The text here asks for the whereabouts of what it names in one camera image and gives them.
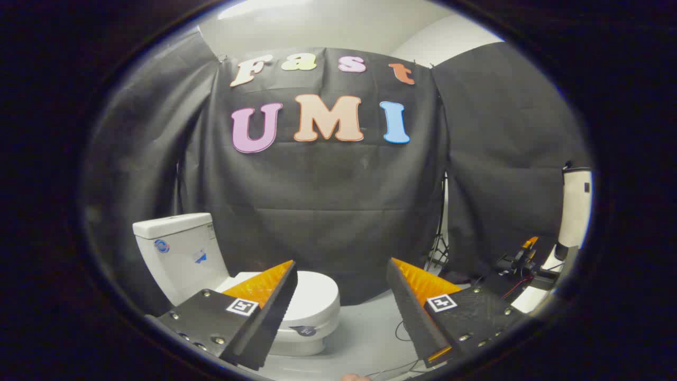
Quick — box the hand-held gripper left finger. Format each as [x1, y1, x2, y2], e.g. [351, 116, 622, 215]
[145, 259, 298, 371]

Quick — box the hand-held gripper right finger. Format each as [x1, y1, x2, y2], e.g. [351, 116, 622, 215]
[386, 258, 529, 368]

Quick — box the white toilet lid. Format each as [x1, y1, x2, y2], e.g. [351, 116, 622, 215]
[216, 271, 340, 337]

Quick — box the white ceramic toilet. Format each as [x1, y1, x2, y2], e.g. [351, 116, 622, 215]
[132, 213, 342, 357]

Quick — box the black tripod stand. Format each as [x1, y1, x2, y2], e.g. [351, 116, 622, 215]
[426, 172, 450, 270]

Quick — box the black and orange device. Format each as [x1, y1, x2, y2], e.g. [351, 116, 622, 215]
[495, 237, 561, 297]

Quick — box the black backdrop cloth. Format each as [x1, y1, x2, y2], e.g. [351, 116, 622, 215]
[85, 32, 592, 318]

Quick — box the white panel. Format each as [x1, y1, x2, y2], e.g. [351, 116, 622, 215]
[558, 168, 593, 249]

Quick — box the black floor cable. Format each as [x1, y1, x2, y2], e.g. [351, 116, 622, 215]
[394, 320, 418, 343]

